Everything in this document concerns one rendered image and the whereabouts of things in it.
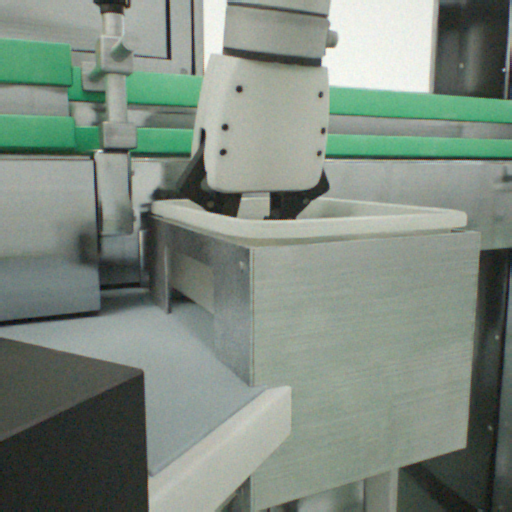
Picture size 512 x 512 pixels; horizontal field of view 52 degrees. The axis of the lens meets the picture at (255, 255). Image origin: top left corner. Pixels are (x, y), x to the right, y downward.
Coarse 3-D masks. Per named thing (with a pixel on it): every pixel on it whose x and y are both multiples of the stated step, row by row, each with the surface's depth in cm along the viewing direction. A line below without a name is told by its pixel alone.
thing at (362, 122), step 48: (96, 96) 51; (144, 96) 53; (192, 96) 55; (336, 96) 63; (384, 96) 66; (432, 96) 69; (96, 144) 52; (144, 144) 54; (192, 144) 56; (336, 144) 64; (384, 144) 67; (432, 144) 70; (480, 144) 74
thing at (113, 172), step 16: (96, 160) 41; (112, 160) 42; (128, 160) 42; (96, 176) 42; (112, 176) 42; (128, 176) 43; (96, 192) 42; (112, 192) 42; (128, 192) 43; (96, 208) 42; (112, 208) 42; (128, 208) 43; (96, 224) 42; (112, 224) 43; (128, 224) 43
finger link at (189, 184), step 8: (200, 152) 40; (192, 160) 40; (200, 160) 40; (192, 168) 40; (200, 168) 40; (184, 176) 40; (192, 176) 40; (200, 176) 40; (176, 184) 41; (184, 184) 40; (192, 184) 40; (200, 184) 40; (184, 192) 40; (192, 192) 40; (200, 192) 41; (208, 192) 42; (192, 200) 41; (200, 200) 41
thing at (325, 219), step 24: (168, 216) 41; (192, 216) 36; (216, 216) 32; (240, 216) 50; (312, 216) 52; (336, 216) 49; (360, 216) 45; (384, 216) 32; (408, 216) 32; (432, 216) 33; (456, 216) 34; (240, 240) 31; (264, 240) 30; (288, 240) 30; (312, 240) 31; (336, 240) 31
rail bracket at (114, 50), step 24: (96, 0) 40; (120, 0) 40; (120, 24) 40; (96, 48) 41; (120, 48) 37; (96, 72) 42; (120, 72) 40; (120, 96) 41; (120, 120) 41; (120, 144) 41
